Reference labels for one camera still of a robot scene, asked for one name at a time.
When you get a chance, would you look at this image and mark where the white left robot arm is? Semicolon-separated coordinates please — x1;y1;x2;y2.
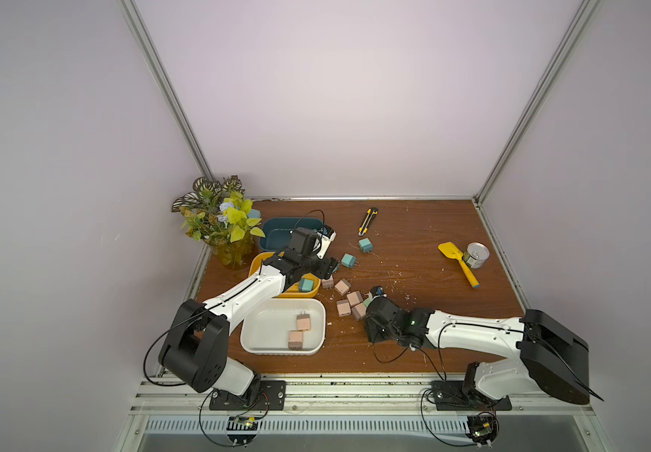
154;225;339;405

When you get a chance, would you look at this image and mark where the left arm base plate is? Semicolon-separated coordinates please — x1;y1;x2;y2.
208;380;287;412

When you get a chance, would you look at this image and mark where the teal storage bin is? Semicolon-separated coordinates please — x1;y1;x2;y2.
259;217;323;252

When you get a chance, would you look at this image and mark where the teal plug far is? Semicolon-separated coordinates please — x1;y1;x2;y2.
358;238;374;252

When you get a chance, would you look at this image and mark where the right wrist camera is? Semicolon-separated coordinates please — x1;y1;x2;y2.
370;286;386;298

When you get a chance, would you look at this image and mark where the white storage bin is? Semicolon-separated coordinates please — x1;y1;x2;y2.
240;299;326;356

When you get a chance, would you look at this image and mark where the potted green plant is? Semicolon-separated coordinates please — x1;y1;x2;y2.
171;175;265;269

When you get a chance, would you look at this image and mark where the pink plug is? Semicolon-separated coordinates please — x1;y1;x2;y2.
296;314;311;331
336;299;352;318
321;277;335;289
334;279;352;296
347;291;363;307
288;331;305;350
351;303;367;320

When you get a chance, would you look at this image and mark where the yellow toy shovel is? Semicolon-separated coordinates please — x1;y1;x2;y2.
438;242;480;288

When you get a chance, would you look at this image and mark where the yellow black utility knife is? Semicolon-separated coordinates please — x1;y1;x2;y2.
357;207;378;237

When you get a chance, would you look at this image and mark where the silver tin can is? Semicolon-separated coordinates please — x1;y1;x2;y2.
463;242;490;269

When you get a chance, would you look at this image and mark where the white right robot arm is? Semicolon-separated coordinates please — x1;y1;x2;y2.
366;296;596;406

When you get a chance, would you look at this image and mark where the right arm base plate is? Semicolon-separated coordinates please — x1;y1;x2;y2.
426;380;513;412

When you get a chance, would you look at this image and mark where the teal plug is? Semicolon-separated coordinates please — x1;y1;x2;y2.
358;238;374;252
340;253;357;269

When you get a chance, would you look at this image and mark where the yellow storage bin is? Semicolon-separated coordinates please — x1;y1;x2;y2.
249;252;322;299

